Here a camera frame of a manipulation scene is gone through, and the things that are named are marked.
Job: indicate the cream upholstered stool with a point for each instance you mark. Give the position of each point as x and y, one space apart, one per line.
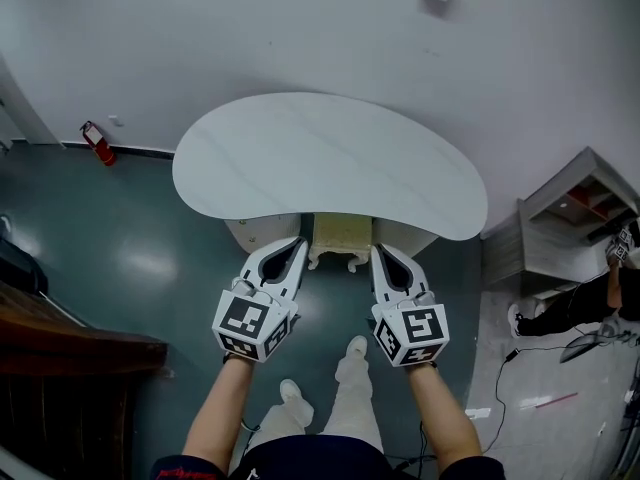
342 233

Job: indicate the white wall socket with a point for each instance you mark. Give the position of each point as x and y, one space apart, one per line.
116 120

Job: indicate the person's left forearm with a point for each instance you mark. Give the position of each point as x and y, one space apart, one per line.
220 408

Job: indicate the person's dark shirt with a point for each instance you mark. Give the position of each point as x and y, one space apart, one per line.
310 460

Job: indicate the dark wooden slatted furniture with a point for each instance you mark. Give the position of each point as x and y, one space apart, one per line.
75 358

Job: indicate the white kidney-shaped vanity desk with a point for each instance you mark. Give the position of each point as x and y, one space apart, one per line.
325 158

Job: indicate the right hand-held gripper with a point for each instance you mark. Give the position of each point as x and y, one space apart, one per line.
420 330

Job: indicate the person's beige trousers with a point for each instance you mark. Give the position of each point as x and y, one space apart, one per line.
352 403

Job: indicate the grey wooden shelf desk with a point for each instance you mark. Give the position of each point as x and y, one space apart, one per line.
545 248

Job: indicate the person's left white shoe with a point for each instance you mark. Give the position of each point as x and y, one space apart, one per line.
291 393

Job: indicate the person's right forearm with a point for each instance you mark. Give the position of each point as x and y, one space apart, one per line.
440 413

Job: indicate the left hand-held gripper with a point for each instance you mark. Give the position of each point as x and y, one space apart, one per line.
245 323

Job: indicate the person's right white shoe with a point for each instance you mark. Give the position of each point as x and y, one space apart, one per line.
356 345

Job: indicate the white power strip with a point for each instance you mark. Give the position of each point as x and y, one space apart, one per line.
477 412

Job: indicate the red fire extinguisher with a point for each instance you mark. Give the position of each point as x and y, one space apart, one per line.
102 148

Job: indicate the black case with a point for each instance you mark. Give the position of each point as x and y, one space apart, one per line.
20 268

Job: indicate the person's white shoe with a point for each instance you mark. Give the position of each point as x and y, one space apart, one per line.
291 393
356 345

